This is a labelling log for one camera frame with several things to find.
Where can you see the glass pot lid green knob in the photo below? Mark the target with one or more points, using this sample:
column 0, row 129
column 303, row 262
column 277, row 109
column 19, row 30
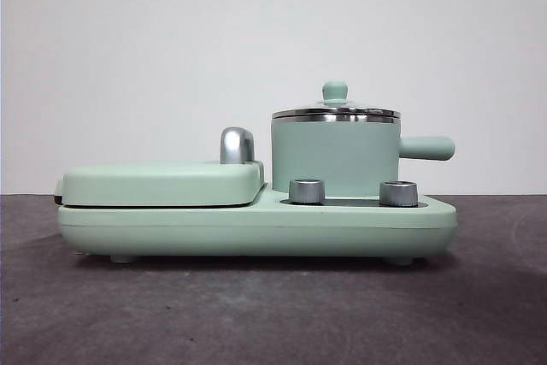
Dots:
column 335, row 90

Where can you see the silver control knob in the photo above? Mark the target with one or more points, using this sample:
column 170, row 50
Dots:
column 398, row 193
column 307, row 191

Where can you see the green breakfast machine base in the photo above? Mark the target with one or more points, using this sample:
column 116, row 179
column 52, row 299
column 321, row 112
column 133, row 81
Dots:
column 256, row 228

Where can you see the black control panel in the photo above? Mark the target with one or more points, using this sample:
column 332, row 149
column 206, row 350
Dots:
column 354, row 202

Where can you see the green hinged griddle cover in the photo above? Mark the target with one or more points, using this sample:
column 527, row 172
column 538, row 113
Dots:
column 158, row 183

